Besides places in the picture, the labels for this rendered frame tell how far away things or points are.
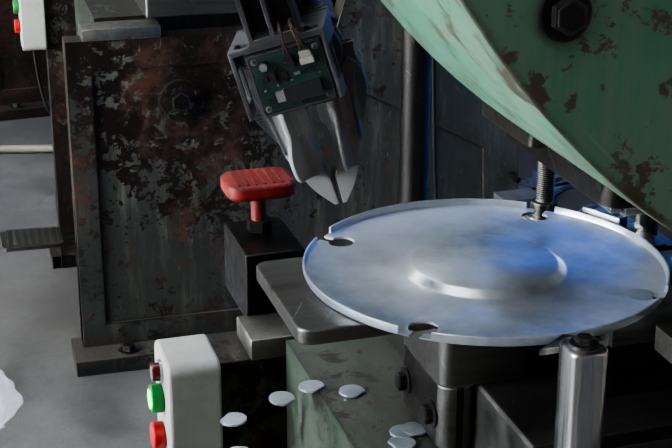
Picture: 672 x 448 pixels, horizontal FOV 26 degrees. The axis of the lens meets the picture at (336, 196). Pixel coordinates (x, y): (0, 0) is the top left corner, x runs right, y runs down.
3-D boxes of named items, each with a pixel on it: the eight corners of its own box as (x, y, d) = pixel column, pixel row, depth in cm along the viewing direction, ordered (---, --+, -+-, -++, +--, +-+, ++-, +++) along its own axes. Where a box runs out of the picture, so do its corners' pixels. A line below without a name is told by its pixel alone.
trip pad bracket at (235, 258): (249, 428, 145) (245, 245, 138) (227, 385, 154) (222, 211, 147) (307, 419, 147) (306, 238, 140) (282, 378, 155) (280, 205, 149)
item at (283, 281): (301, 489, 110) (299, 326, 105) (255, 405, 122) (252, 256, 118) (601, 440, 117) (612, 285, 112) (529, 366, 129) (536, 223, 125)
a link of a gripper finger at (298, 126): (297, 235, 108) (260, 121, 105) (303, 205, 114) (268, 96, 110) (338, 225, 108) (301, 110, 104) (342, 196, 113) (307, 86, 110)
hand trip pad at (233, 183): (232, 262, 143) (230, 189, 140) (218, 240, 148) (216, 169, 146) (301, 254, 145) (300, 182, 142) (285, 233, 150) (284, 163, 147)
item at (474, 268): (705, 238, 123) (705, 229, 123) (611, 379, 98) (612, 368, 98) (390, 188, 135) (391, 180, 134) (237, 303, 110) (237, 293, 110)
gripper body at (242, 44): (248, 132, 103) (194, -29, 99) (260, 96, 111) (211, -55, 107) (351, 104, 102) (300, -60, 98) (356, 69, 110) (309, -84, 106)
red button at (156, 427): (155, 456, 139) (153, 430, 138) (149, 442, 141) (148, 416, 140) (167, 454, 139) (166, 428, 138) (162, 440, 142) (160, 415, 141)
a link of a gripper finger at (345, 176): (338, 225, 108) (301, 110, 104) (342, 196, 113) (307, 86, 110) (378, 214, 107) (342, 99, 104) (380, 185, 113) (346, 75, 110)
